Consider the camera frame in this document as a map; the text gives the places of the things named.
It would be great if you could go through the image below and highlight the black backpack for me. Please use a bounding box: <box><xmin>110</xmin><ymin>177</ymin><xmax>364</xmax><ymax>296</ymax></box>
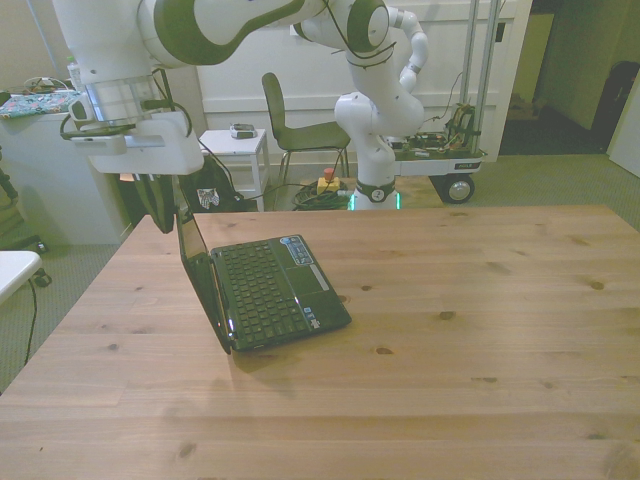
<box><xmin>178</xmin><ymin>153</ymin><xmax>247</xmax><ymax>214</ymax></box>

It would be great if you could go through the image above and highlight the white side table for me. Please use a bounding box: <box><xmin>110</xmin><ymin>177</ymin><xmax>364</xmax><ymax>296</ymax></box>
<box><xmin>198</xmin><ymin>128</ymin><xmax>272</xmax><ymax>213</ymax></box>

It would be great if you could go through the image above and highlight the teal patterned cloth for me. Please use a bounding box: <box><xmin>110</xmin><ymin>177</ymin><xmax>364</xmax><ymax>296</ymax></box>
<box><xmin>0</xmin><ymin>89</ymin><xmax>84</xmax><ymax>121</ymax></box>

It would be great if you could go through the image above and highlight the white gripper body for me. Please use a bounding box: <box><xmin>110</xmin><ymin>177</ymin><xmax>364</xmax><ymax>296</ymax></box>
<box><xmin>69</xmin><ymin>109</ymin><xmax>204</xmax><ymax>177</ymax></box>

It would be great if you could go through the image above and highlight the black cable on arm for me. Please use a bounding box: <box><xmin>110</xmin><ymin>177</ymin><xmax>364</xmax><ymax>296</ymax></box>
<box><xmin>319</xmin><ymin>0</ymin><xmax>398</xmax><ymax>72</ymax></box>

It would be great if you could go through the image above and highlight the wheeled equipment cart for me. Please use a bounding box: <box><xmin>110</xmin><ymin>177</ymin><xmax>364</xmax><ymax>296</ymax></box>
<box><xmin>384</xmin><ymin>0</ymin><xmax>505</xmax><ymax>206</ymax></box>

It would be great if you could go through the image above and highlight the black laptop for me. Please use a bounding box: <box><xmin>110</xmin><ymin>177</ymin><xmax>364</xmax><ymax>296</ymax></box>
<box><xmin>174</xmin><ymin>201</ymin><xmax>353</xmax><ymax>357</ymax></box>

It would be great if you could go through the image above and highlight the clear plastic bottle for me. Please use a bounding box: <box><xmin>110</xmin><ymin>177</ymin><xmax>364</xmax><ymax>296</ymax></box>
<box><xmin>65</xmin><ymin>55</ymin><xmax>84</xmax><ymax>93</ymax></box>

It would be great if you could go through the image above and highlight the thin black floor cable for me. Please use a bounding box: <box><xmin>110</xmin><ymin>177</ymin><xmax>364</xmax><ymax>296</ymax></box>
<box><xmin>23</xmin><ymin>272</ymin><xmax>52</xmax><ymax>367</ymax></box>

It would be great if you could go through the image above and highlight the black tripod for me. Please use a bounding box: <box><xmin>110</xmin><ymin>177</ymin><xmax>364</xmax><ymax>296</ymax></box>
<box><xmin>0</xmin><ymin>144</ymin><xmax>22</xmax><ymax>237</ymax></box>

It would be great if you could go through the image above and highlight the brown cardboard box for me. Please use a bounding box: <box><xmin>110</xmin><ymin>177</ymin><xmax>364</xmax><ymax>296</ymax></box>
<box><xmin>508</xmin><ymin>92</ymin><xmax>549</xmax><ymax>122</ymax></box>

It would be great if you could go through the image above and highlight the white plastic tabletop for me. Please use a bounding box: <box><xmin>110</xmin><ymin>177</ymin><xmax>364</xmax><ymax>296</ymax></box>
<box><xmin>0</xmin><ymin>249</ymin><xmax>44</xmax><ymax>307</ymax></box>

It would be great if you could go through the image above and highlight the yellow emergency stop button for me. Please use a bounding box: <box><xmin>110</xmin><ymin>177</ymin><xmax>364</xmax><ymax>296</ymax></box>
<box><xmin>316</xmin><ymin>168</ymin><xmax>342</xmax><ymax>196</ymax></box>

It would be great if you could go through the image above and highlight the dark plywood chair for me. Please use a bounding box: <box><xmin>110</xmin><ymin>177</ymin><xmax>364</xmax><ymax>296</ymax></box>
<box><xmin>261</xmin><ymin>72</ymin><xmax>351</xmax><ymax>185</ymax></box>

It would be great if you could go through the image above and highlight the white cabinet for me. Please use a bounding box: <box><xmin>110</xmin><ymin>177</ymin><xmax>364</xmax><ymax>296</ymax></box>
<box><xmin>0</xmin><ymin>91</ymin><xmax>137</xmax><ymax>247</ymax></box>

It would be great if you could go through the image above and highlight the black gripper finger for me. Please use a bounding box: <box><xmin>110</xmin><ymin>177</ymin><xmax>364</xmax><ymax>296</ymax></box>
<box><xmin>158</xmin><ymin>174</ymin><xmax>177</xmax><ymax>235</ymax></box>
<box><xmin>132</xmin><ymin>173</ymin><xmax>166</xmax><ymax>235</ymax></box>

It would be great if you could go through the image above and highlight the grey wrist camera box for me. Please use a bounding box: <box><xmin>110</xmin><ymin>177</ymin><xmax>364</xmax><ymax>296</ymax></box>
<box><xmin>67</xmin><ymin>96</ymin><xmax>97</xmax><ymax>124</ymax></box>

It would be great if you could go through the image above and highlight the black cable bundle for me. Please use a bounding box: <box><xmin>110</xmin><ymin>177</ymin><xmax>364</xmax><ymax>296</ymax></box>
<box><xmin>291</xmin><ymin>181</ymin><xmax>352</xmax><ymax>212</ymax></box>

